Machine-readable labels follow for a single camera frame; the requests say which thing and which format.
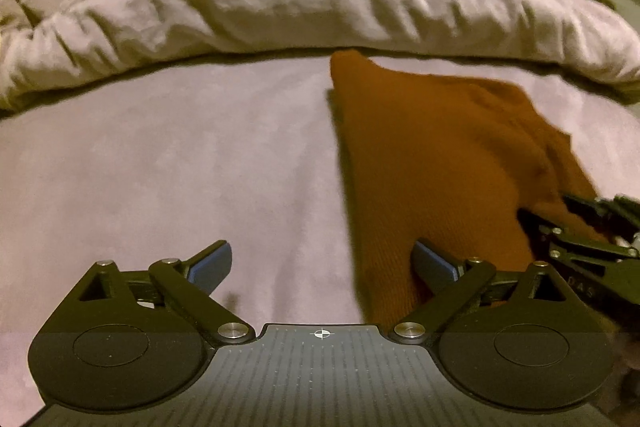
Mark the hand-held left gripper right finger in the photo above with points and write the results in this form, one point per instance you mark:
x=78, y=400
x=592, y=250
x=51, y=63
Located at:
x=434, y=265

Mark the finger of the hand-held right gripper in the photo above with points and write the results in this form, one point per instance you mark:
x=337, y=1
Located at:
x=590, y=245
x=600, y=209

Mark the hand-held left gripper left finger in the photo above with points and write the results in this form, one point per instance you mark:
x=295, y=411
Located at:
x=212, y=265

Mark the rust brown knit sweater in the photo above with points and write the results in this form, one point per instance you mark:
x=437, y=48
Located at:
x=440, y=147

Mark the lilac bed sheet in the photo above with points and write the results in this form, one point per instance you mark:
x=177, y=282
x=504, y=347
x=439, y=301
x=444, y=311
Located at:
x=150, y=187

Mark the lilac crumpled duvet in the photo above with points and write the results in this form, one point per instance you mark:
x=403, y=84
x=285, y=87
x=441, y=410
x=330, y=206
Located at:
x=300, y=2

